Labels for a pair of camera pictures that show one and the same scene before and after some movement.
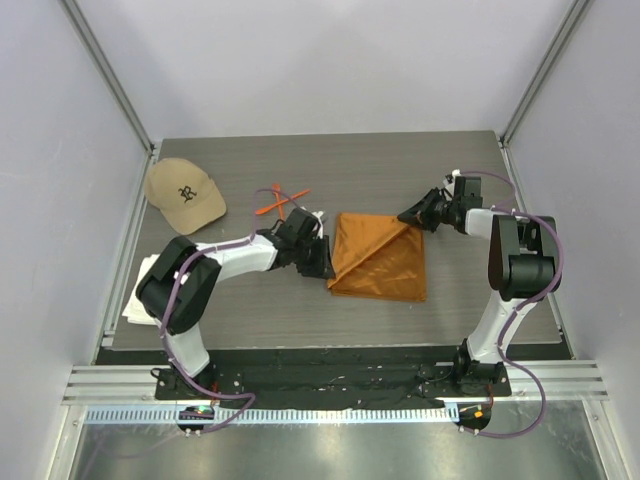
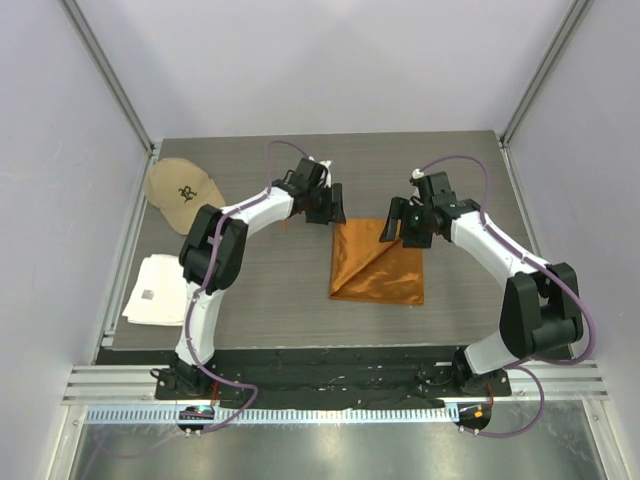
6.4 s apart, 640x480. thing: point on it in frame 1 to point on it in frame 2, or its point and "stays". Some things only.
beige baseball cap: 184,194 stays
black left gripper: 321,267 to 332,209
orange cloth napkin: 377,256 stays
